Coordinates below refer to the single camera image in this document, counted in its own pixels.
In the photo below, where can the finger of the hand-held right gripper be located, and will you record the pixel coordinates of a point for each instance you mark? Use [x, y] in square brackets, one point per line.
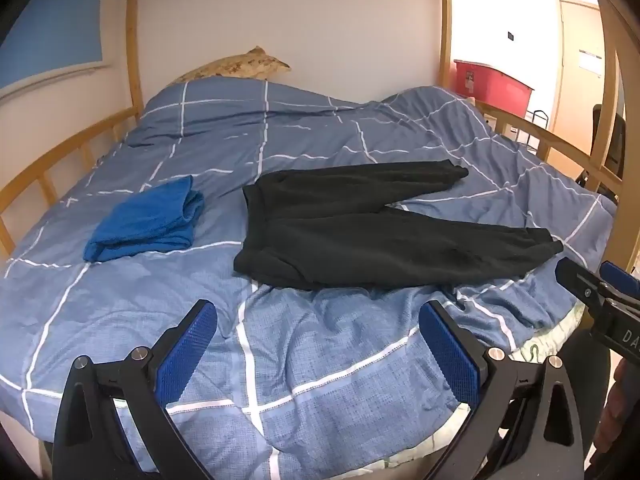
[577, 282]
[620, 280]

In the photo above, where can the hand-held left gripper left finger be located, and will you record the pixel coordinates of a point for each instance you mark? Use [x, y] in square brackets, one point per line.
[185, 360]

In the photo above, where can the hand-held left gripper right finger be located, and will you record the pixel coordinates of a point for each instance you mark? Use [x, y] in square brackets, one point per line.
[450, 355]

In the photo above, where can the black pants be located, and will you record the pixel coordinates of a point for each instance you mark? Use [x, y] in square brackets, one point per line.
[350, 230]

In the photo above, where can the person's right hand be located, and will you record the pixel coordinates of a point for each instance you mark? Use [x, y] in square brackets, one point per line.
[627, 400]

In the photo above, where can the white patterned bed sheet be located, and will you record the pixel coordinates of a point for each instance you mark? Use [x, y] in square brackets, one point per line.
[545, 345]

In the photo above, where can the black office chair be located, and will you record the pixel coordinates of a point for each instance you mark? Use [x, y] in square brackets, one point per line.
[616, 145]

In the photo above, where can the blue folded towel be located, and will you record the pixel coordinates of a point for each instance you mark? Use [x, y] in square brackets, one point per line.
[145, 220]

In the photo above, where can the beige door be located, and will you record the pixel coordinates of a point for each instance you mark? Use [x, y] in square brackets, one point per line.
[575, 105]

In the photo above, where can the red storage bin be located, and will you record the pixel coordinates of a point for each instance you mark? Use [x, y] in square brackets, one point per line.
[495, 90]

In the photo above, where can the white paper sheet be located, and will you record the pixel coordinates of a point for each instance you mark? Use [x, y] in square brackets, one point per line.
[590, 62]

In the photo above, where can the blue checked duvet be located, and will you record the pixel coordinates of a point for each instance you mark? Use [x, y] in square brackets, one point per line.
[325, 125]

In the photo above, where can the beige patterned pillow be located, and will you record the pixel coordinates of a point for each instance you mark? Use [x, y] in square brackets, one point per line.
[235, 66]

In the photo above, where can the wooden bunk bed frame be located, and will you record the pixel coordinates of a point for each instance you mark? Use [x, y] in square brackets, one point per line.
[133, 60]

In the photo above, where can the blue wall panel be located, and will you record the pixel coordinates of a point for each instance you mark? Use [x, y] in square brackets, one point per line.
[50, 30]

